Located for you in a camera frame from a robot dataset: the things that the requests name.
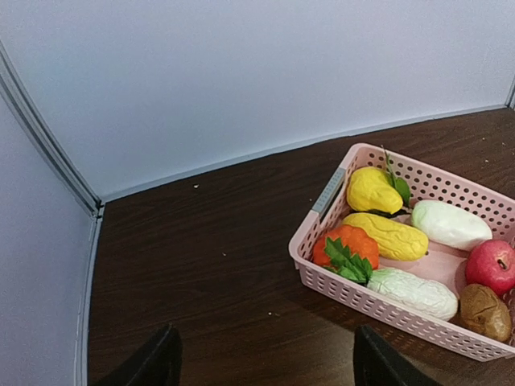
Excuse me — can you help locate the aluminium corner post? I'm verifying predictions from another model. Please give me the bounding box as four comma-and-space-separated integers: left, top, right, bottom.
505, 77, 515, 110
1, 47, 104, 219

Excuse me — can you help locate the yellow pear with leaf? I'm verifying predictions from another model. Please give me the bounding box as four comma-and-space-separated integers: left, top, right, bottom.
346, 151, 411, 216

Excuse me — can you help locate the white wrinkled cabbage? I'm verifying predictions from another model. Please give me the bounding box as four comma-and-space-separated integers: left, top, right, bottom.
367, 268, 459, 321

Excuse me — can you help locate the white radish with green leaves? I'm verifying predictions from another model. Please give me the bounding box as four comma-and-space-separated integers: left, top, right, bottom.
410, 199, 493, 252

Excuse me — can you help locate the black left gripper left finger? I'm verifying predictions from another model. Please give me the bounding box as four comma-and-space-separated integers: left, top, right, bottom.
95, 324, 183, 386

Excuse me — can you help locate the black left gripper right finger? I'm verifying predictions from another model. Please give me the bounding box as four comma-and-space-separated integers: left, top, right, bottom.
352, 325, 439, 386

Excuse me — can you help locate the pink perforated plastic basket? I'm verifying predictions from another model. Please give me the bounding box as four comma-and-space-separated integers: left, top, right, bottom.
289, 143, 514, 361

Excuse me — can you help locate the orange pumpkin with leaf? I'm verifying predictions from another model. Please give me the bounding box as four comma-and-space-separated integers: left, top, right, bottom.
312, 224, 379, 286

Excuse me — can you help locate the right aluminium corner post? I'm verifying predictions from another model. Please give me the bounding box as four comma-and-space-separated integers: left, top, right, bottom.
505, 77, 515, 110

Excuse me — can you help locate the left aluminium corner post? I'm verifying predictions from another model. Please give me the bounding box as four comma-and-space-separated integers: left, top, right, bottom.
1, 47, 104, 219

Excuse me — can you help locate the brown potato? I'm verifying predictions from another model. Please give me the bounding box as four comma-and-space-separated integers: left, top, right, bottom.
459, 284, 512, 343

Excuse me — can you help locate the red apple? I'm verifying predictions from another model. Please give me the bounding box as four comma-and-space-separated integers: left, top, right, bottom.
465, 240, 514, 298

